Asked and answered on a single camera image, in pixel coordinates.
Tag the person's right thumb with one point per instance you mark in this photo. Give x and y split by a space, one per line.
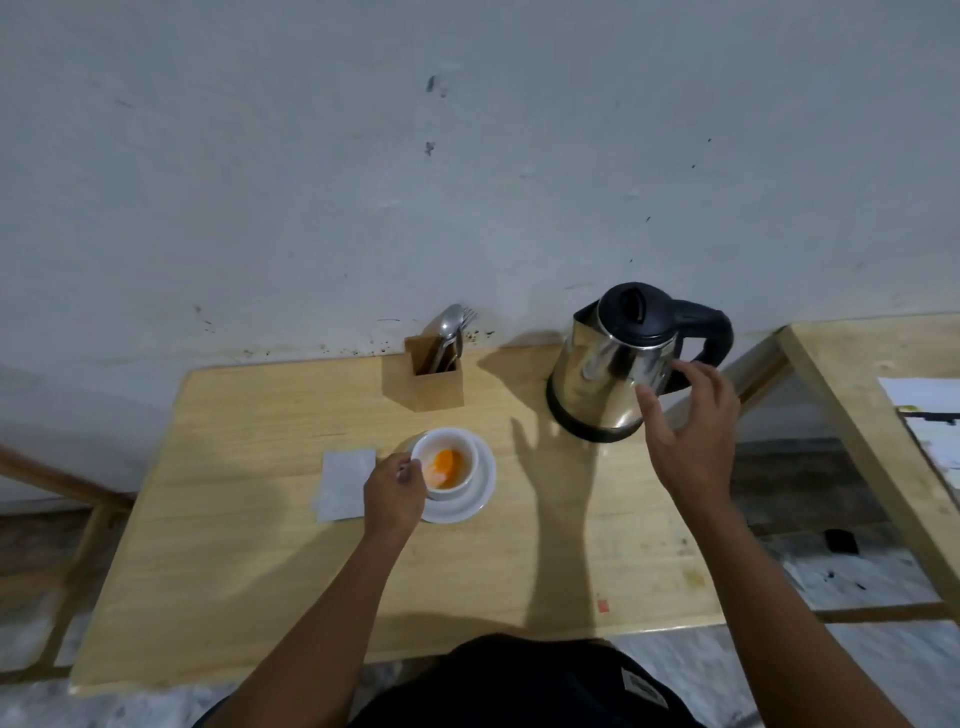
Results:
651 412

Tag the person's black clothing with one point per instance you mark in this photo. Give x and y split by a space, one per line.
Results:
517 686

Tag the person's right forearm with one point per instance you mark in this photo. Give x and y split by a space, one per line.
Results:
772 615

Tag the wooden side table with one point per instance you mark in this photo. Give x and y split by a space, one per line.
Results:
855 420

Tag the white cup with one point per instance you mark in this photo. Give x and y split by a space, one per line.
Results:
463 450

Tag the white saucer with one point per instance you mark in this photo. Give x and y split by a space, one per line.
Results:
480 495

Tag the white paper napkin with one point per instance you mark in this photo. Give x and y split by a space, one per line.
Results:
343 484

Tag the person's left fingers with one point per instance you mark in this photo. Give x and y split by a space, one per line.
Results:
411 471

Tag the orange tea bag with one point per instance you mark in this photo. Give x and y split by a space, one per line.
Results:
445 465

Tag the person's left forearm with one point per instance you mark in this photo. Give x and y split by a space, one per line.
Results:
322 630

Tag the wooden frame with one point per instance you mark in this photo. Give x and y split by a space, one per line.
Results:
71 540

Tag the wooden cutlery holder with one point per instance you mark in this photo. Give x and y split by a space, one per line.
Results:
427 386

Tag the person's right hand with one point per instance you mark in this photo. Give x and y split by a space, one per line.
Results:
697 442

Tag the small black object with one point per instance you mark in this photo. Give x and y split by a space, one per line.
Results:
841 541

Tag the person's left hand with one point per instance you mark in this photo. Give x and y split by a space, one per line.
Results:
391 499

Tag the metal spoon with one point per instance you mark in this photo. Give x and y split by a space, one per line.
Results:
450 324

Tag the white papers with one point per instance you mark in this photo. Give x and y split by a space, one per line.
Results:
926 409

